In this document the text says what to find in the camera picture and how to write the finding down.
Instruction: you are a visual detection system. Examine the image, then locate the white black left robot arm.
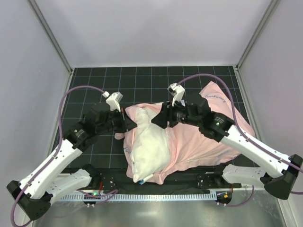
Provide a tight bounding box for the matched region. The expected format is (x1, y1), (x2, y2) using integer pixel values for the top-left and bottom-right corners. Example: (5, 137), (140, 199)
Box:
(7, 103), (137, 221)

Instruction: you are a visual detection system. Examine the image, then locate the slotted grey cable duct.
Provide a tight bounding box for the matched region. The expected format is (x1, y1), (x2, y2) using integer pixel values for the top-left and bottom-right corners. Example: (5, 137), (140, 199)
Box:
(59, 192), (217, 202)

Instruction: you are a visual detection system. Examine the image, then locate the left aluminium frame post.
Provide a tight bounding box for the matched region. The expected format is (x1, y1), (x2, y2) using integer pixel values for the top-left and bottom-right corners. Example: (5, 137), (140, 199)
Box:
(27, 0), (73, 74)

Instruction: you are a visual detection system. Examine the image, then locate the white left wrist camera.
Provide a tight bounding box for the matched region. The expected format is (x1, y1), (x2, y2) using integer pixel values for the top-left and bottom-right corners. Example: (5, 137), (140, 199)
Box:
(102, 91), (123, 112)

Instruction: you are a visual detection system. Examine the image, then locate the aluminium frame post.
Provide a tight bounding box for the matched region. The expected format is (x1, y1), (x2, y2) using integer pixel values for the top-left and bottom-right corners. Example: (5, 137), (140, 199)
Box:
(235, 0), (281, 71)
(27, 0), (73, 74)

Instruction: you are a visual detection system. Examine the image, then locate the black gridded work mat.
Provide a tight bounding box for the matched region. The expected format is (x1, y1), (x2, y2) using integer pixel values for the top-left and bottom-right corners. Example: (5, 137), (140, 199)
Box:
(62, 66), (249, 169)

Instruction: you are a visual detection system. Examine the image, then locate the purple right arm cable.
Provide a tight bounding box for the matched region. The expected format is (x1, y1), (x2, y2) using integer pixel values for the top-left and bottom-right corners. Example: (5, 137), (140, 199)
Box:
(176, 73), (303, 209)

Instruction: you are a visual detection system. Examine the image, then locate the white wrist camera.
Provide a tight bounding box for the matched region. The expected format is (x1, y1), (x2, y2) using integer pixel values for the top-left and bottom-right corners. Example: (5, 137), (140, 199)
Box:
(102, 91), (123, 112)
(167, 83), (185, 106)

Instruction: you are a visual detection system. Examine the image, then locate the blue white pillow label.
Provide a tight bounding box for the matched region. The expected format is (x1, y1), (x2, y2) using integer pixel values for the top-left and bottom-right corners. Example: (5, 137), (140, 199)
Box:
(139, 175), (153, 185)

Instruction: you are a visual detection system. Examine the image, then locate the right aluminium frame post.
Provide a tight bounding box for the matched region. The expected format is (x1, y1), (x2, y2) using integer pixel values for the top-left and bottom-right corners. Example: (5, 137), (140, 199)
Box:
(235, 0), (281, 71)

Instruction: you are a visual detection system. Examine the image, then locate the pink purple printed pillowcase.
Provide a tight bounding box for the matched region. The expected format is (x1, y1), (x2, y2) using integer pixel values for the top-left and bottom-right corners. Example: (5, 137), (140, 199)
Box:
(114, 81), (256, 185)

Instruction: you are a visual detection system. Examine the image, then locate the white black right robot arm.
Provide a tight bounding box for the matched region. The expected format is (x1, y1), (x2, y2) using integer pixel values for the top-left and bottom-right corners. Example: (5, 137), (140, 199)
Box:
(151, 94), (303, 200)

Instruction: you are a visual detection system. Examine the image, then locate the white pillow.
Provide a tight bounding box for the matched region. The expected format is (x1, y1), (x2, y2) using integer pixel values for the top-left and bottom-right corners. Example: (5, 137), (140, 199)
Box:
(130, 107), (170, 183)

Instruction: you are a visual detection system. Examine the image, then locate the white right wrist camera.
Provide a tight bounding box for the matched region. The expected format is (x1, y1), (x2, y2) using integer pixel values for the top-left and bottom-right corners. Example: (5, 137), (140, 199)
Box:
(167, 83), (185, 106)

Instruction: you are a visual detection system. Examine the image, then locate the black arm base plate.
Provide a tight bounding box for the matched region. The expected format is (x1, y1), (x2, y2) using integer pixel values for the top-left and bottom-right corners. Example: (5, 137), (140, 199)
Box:
(78, 168), (242, 193)

